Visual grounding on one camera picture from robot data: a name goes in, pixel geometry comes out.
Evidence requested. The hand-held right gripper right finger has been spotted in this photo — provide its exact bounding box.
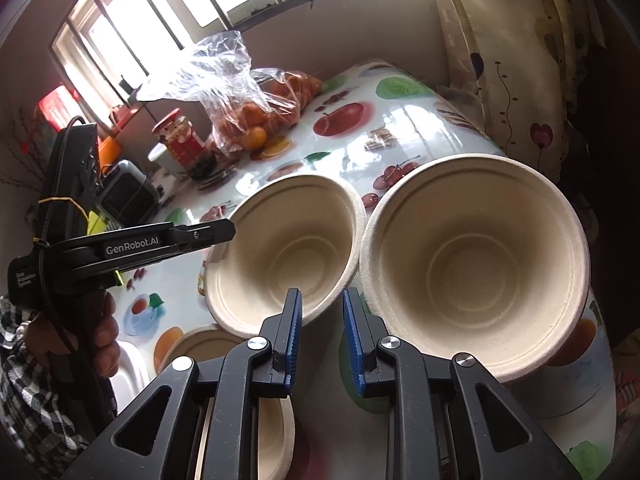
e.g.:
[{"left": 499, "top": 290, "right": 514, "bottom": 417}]
[{"left": 341, "top": 287, "right": 583, "bottom": 480}]

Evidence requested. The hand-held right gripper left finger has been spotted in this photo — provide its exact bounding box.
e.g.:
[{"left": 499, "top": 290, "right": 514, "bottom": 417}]
[{"left": 60, "top": 287, "right": 304, "bottom": 480}]

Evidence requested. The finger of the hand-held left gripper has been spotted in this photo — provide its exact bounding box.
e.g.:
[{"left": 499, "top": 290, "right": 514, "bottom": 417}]
[{"left": 165, "top": 218, "right": 237, "bottom": 257}]

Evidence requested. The beige paper bowl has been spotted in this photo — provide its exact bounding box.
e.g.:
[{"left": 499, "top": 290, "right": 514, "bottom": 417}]
[
  {"left": 155, "top": 324, "right": 297, "bottom": 480},
  {"left": 359, "top": 155, "right": 594, "bottom": 384},
  {"left": 205, "top": 175, "right": 367, "bottom": 339}
]

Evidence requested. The white paper plate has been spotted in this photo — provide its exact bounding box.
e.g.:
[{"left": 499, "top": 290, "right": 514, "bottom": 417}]
[{"left": 109, "top": 342, "right": 152, "bottom": 413}]

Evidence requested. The person's left forearm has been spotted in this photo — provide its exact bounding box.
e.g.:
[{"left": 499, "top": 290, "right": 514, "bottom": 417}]
[{"left": 0, "top": 295, "right": 103, "bottom": 480}]

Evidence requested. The person's left hand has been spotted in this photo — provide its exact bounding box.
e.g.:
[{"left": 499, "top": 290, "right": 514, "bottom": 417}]
[{"left": 27, "top": 292, "right": 122, "bottom": 378}]

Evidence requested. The lime green box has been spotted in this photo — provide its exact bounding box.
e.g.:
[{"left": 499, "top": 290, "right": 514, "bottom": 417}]
[{"left": 87, "top": 210, "right": 126, "bottom": 286}]

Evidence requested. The small grey fan heater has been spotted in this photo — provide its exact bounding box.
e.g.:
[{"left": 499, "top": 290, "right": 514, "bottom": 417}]
[{"left": 100, "top": 160, "right": 162, "bottom": 226}]

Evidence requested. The glass jar with red label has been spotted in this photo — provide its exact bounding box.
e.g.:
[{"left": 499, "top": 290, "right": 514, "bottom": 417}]
[{"left": 152, "top": 108, "right": 219, "bottom": 181}]

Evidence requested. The white plastic tub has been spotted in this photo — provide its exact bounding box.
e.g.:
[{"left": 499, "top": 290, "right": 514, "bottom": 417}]
[{"left": 147, "top": 142, "right": 176, "bottom": 176}]

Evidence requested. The orange storage box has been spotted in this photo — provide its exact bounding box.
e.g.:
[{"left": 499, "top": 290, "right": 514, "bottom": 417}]
[{"left": 99, "top": 137, "right": 123, "bottom": 163}]

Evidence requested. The clear plastic bag of oranges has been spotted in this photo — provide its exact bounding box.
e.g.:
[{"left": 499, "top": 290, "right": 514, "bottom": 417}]
[{"left": 135, "top": 30, "right": 326, "bottom": 157}]

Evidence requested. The red floral cloth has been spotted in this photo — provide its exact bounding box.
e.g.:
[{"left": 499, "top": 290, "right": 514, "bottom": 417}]
[{"left": 37, "top": 85, "right": 83, "bottom": 128}]

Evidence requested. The food printed tablecloth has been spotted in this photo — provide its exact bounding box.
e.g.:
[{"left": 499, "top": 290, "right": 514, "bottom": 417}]
[{"left": 120, "top": 60, "right": 618, "bottom": 480}]

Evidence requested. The cream patterned curtain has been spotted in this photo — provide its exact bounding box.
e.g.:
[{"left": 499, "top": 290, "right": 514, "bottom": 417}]
[{"left": 430, "top": 0, "right": 606, "bottom": 196}]

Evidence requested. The white window frame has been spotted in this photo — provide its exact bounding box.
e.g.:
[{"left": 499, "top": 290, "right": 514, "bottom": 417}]
[{"left": 50, "top": 0, "right": 431, "bottom": 126}]

